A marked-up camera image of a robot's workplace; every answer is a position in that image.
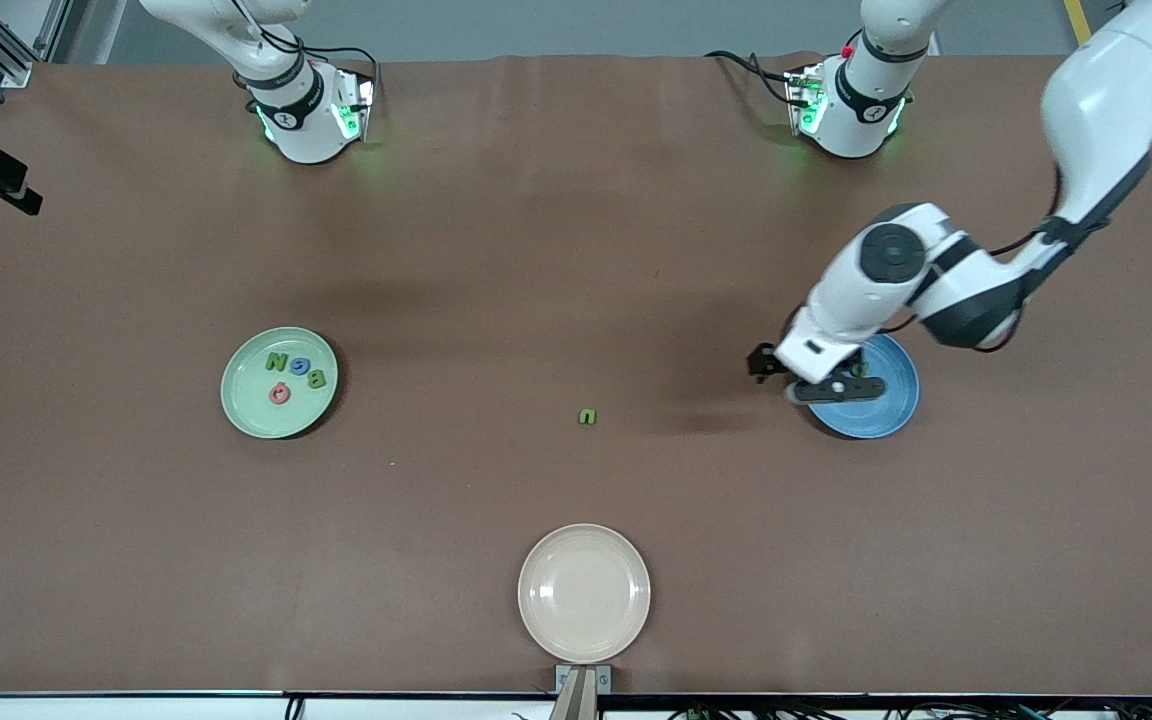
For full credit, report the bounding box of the blue plate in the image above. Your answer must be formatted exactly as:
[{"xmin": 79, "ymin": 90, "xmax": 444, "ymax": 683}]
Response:
[{"xmin": 804, "ymin": 333, "xmax": 921, "ymax": 440}]

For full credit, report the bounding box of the beige plate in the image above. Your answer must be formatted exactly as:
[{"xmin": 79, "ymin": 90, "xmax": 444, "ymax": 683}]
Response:
[{"xmin": 517, "ymin": 523, "xmax": 653, "ymax": 665}]

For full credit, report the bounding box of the light green plate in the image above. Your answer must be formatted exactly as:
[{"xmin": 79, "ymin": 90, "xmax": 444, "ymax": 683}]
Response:
[{"xmin": 220, "ymin": 326, "xmax": 340, "ymax": 440}]

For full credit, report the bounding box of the aluminium frame profile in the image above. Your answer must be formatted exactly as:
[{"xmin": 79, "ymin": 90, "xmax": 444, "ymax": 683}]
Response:
[{"xmin": 0, "ymin": 0, "xmax": 72, "ymax": 89}]

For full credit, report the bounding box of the black base cable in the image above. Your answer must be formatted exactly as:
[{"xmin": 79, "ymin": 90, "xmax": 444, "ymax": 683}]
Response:
[
  {"xmin": 704, "ymin": 50, "xmax": 799, "ymax": 106},
  {"xmin": 236, "ymin": 0, "xmax": 382, "ymax": 91}
]

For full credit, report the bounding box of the grey metal bracket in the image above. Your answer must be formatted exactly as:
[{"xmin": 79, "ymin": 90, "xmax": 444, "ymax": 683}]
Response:
[{"xmin": 554, "ymin": 664, "xmax": 614, "ymax": 694}]

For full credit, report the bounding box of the aluminium camera post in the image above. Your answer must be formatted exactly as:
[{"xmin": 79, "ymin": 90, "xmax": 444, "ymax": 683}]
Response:
[{"xmin": 548, "ymin": 668, "xmax": 600, "ymax": 720}]

